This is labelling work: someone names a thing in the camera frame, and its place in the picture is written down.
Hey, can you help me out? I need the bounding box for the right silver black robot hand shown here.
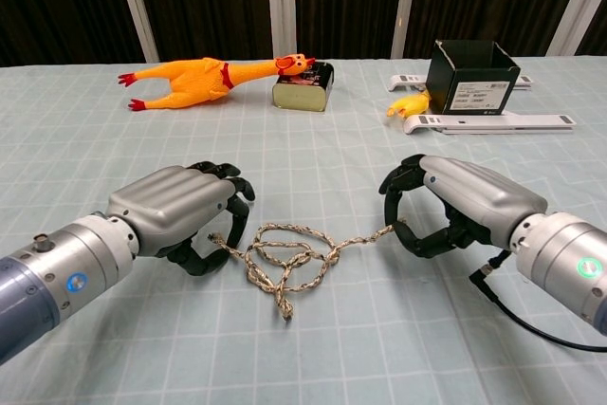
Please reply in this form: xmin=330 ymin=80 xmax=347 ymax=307
xmin=378 ymin=153 xmax=549 ymax=259

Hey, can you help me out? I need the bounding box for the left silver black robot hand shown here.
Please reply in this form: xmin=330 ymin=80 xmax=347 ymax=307
xmin=104 ymin=161 xmax=256 ymax=277

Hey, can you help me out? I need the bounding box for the beige braided rope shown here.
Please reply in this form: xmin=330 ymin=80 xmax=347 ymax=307
xmin=208 ymin=217 xmax=409 ymax=322

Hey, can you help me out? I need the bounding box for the black open cardboard box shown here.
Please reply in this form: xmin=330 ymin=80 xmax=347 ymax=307
xmin=425 ymin=38 xmax=522 ymax=117

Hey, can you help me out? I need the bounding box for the small yellow rubber duck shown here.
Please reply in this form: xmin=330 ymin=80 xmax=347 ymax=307
xmin=386 ymin=90 xmax=432 ymax=119

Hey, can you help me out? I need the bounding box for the large orange rubber chicken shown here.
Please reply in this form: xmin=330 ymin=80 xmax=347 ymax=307
xmin=118 ymin=53 xmax=317 ymax=113

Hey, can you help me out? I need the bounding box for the black rectangular tin can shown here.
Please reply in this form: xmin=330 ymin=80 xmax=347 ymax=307
xmin=272 ymin=61 xmax=336 ymax=114

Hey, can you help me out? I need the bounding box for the light blue checked tablecloth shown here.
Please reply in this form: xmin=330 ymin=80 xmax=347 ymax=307
xmin=0 ymin=54 xmax=607 ymax=405

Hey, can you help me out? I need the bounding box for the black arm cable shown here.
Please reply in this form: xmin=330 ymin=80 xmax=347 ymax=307
xmin=469 ymin=252 xmax=607 ymax=354

